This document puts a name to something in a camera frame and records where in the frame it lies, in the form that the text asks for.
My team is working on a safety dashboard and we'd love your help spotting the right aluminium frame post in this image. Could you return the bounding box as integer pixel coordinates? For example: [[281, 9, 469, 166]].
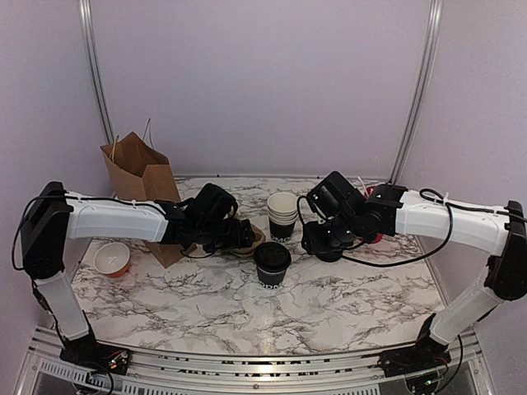
[[389, 0, 444, 184]]

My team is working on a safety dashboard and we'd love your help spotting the black cup lid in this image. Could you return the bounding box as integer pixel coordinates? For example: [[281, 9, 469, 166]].
[[253, 242, 291, 272]]

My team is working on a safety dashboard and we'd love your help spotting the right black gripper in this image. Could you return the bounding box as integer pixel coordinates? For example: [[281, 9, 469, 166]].
[[302, 212, 362, 255]]

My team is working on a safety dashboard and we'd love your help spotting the stack of black lids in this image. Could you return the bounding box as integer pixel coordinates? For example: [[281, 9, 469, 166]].
[[315, 249, 343, 263]]

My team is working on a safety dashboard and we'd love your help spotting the aluminium front rail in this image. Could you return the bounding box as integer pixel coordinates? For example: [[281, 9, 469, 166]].
[[14, 328, 496, 394]]

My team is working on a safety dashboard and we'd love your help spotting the brown paper bag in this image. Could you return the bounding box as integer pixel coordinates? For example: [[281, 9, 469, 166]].
[[100, 118, 198, 269]]

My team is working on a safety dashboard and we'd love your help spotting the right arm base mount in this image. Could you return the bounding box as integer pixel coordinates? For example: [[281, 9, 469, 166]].
[[377, 314, 451, 378]]

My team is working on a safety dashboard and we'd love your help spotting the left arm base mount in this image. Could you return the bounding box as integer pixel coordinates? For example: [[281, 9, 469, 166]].
[[55, 326, 132, 375]]

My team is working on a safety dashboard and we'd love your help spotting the black takeout coffee cup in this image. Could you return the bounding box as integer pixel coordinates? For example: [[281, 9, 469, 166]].
[[253, 242, 291, 289]]

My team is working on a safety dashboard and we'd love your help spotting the aluminium frame post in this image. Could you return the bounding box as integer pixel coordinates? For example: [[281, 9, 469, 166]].
[[389, 0, 444, 184], [79, 0, 114, 144]]

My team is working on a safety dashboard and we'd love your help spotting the orange white bowl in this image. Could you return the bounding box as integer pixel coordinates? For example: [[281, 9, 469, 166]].
[[93, 242, 130, 278]]

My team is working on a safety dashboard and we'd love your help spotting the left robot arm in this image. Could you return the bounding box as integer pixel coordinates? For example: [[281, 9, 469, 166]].
[[13, 182, 254, 366]]

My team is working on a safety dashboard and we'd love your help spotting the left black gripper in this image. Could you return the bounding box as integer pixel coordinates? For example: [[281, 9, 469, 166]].
[[196, 218, 256, 253]]

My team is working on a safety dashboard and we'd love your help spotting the red cylindrical holder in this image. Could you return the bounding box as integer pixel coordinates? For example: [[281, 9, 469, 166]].
[[364, 184, 385, 244]]

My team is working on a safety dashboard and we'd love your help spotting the cardboard cup carrier tray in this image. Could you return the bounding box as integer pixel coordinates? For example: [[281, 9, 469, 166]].
[[230, 224, 264, 258]]

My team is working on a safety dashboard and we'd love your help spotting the left aluminium frame post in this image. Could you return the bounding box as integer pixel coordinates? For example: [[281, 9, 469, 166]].
[[79, 0, 114, 144]]

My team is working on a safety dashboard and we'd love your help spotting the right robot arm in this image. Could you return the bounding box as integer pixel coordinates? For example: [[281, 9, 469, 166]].
[[301, 180, 526, 369]]

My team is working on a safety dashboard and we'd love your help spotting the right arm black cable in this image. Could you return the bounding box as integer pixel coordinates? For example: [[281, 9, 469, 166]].
[[296, 188, 511, 269]]

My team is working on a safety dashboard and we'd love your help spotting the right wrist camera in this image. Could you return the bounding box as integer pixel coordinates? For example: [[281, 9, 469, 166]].
[[307, 171, 366, 219]]

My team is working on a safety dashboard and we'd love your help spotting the stack of paper cups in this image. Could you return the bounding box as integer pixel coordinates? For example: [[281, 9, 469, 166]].
[[267, 192, 298, 243]]

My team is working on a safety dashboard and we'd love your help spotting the white wrapped straw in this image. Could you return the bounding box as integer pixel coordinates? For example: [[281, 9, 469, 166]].
[[357, 175, 369, 198]]

